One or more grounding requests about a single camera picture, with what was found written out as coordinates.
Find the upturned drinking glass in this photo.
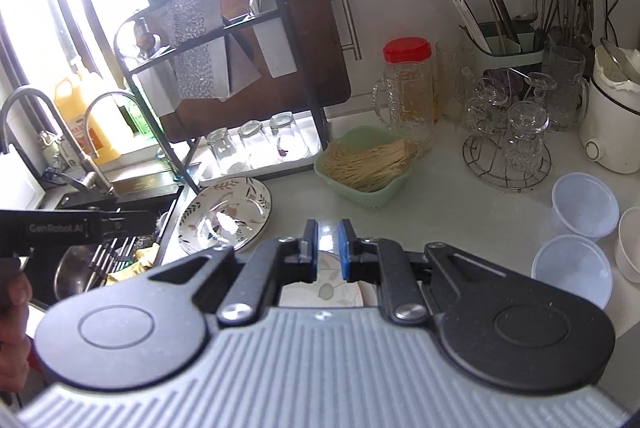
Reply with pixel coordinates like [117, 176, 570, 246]
[238, 120, 273, 166]
[270, 111, 309, 161]
[206, 128, 237, 175]

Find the round wire cup rack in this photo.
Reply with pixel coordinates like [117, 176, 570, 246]
[461, 128, 554, 192]

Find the white leaf print plate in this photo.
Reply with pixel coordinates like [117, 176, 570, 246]
[277, 250, 367, 309]

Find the white drip tray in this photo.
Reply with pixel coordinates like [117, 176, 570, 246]
[196, 110, 326, 182]

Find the person's left hand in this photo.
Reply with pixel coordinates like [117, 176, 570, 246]
[0, 258, 34, 396]

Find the brown wooden cutting board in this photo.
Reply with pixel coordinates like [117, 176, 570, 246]
[160, 0, 352, 145]

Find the black kitchen sink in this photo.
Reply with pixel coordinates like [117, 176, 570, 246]
[27, 182, 187, 309]

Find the yellow detergent bottle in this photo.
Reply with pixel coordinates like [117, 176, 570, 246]
[54, 66, 124, 165]

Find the yellow dish cloth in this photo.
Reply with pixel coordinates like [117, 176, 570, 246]
[106, 244, 162, 285]

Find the textured glass pitcher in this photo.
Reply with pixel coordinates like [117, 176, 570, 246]
[541, 44, 592, 129]

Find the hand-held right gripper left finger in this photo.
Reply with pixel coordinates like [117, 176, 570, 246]
[147, 219, 321, 327]

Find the black metal dish rack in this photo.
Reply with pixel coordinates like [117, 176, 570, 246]
[113, 0, 332, 195]

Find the white electric cooking pot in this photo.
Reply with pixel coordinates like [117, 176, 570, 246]
[579, 44, 640, 175]

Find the bundle of dried noodles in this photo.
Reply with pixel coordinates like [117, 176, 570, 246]
[322, 139, 418, 191]

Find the green plastic basket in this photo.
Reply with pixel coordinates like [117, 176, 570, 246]
[314, 126, 419, 211]

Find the steel bar handle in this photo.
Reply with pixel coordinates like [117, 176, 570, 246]
[335, 0, 363, 61]

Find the steel cleaver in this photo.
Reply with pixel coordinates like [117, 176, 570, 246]
[247, 0, 302, 79]
[217, 0, 262, 102]

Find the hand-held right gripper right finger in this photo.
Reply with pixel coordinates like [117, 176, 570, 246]
[337, 219, 481, 325]

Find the black power cable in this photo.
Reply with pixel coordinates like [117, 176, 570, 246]
[601, 0, 617, 42]

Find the tall clear glass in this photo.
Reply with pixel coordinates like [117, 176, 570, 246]
[436, 38, 477, 123]

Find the steel bowl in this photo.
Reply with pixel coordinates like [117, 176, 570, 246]
[54, 245, 131, 305]

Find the green glass bottle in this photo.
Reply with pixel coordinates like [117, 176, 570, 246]
[126, 92, 162, 139]

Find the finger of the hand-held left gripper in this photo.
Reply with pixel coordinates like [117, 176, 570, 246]
[97, 207, 168, 241]

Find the clear plastic bowl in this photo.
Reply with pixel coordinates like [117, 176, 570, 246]
[531, 235, 614, 309]
[551, 173, 621, 239]

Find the bundle of chopsticks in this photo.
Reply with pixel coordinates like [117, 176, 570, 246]
[447, 0, 520, 53]

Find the white bowl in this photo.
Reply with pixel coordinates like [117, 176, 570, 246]
[617, 207, 640, 285]

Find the steel kitchen faucet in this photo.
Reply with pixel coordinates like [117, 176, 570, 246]
[82, 90, 138, 201]
[0, 86, 88, 203]

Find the textured steel panel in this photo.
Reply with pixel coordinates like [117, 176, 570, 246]
[166, 0, 222, 99]

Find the purple plastic piece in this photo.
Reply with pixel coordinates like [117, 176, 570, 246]
[491, 66, 533, 94]

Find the glass jar with red lid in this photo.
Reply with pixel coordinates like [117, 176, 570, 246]
[371, 38, 437, 145]

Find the floral rimmed ceramic plate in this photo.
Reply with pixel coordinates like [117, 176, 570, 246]
[177, 177, 274, 257]

